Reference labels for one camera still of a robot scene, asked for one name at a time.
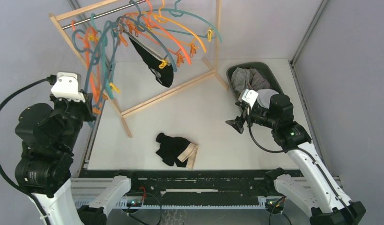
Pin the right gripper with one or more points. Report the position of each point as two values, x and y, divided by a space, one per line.
238 123

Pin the white underwear black trim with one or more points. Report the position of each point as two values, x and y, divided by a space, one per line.
264 97

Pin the black underwear beige waistband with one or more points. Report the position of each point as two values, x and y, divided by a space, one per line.
177 151

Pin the teal hanger front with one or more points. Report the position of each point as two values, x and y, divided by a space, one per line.
106 65

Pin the teal hanger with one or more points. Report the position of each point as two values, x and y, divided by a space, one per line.
179 13
106 65
144 28

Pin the slate blue clip hanger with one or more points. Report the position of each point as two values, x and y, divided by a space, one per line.
78 44

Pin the orange clip hanger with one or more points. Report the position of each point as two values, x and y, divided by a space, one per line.
91 37

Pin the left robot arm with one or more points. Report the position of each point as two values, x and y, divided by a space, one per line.
48 135

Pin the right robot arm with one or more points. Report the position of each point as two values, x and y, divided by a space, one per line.
324 202

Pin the black hanging underwear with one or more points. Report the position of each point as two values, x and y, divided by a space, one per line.
164 76

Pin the teal hanger back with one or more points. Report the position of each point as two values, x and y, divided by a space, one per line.
179 13

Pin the yellow hanger on rack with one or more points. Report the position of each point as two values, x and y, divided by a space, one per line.
167 26

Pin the orange hanger on rack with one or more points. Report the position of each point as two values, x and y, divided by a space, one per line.
137 33

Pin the dark green laundry basket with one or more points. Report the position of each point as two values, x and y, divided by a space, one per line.
263 69

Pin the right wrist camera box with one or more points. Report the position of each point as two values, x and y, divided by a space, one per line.
248 98

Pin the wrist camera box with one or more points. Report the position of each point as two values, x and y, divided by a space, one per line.
248 98
67 86

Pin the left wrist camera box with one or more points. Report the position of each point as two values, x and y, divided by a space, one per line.
67 86

